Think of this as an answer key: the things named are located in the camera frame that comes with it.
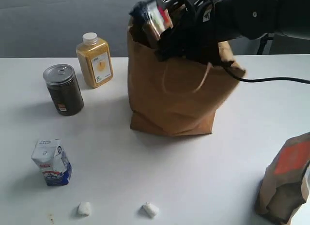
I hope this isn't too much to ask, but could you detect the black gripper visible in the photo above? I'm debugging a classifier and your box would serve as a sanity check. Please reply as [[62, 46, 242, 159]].
[[155, 0, 218, 61]]

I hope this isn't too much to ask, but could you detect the spaghetti package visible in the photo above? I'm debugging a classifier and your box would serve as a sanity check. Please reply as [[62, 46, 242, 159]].
[[129, 0, 173, 48]]

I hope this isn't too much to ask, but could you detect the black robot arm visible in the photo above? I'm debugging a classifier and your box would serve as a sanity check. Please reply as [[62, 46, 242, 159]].
[[156, 0, 310, 60]]

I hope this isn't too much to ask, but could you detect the large brown paper bag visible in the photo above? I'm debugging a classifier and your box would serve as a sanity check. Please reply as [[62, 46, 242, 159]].
[[127, 18, 246, 136]]

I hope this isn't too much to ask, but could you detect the black stand pole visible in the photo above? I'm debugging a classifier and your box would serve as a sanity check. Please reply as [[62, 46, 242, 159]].
[[257, 34, 274, 55]]

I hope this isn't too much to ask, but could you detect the yellow juice bottle white cap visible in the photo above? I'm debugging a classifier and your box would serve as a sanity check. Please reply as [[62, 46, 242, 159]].
[[76, 32, 113, 88]]

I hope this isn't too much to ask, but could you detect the dark can silver lid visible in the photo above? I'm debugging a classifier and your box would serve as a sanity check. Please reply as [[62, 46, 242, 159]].
[[43, 64, 84, 116]]

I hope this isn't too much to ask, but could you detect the brown pouch red label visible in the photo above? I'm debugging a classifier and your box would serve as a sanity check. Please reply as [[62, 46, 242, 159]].
[[254, 133, 310, 225]]

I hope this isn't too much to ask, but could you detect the right white wrapped candy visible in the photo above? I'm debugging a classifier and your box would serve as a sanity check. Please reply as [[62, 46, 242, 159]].
[[142, 202, 159, 218]]

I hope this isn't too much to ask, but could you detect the white wrapped candy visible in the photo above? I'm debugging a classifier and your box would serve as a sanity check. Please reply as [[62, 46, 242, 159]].
[[142, 202, 159, 218], [77, 202, 92, 216]]

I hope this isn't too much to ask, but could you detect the white blue milk carton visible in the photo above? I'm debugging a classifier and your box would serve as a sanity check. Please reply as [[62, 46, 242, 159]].
[[31, 139, 72, 186]]

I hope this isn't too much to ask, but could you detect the left white wrapped candy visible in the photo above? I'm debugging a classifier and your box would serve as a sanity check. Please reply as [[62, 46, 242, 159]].
[[77, 202, 92, 216]]

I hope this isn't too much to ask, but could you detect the black cable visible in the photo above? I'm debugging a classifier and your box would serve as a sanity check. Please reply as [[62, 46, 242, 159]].
[[219, 61, 310, 85]]

